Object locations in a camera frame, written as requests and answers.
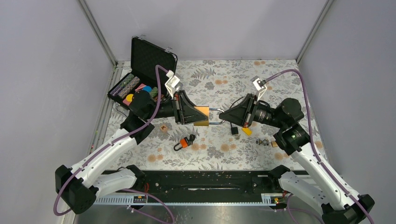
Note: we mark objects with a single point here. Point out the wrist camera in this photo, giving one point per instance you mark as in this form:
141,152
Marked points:
260,86
173,84

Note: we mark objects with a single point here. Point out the large brass padlock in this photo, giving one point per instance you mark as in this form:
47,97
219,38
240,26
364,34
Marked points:
206,111

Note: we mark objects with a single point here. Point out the yellow block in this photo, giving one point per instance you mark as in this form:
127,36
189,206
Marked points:
247,131

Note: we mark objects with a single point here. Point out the black poker chip case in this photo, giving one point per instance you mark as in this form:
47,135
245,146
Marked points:
144,57

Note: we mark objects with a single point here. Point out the black cable lock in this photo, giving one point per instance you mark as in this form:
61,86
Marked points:
234,130

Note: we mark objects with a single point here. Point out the orange black carabiner clip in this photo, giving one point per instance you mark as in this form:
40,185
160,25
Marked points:
185,142

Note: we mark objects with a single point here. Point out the floral table mat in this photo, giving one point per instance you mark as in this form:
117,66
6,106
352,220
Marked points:
218,83

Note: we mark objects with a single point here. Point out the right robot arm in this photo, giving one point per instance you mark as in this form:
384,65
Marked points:
333,198

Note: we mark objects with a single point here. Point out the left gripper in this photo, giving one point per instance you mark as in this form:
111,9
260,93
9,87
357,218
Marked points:
185,112

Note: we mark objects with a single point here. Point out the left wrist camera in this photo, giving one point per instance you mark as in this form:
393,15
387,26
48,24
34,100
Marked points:
173,84

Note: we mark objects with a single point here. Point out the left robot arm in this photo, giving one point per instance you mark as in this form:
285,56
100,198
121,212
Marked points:
79,186

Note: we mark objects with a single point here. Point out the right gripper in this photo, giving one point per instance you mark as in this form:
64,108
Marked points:
237,114

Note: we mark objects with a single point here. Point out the wooden letter cube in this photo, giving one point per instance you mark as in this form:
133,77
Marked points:
164,128

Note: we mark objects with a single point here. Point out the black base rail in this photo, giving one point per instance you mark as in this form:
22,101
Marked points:
208,186

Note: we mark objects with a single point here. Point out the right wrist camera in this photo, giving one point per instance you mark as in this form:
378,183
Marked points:
260,86

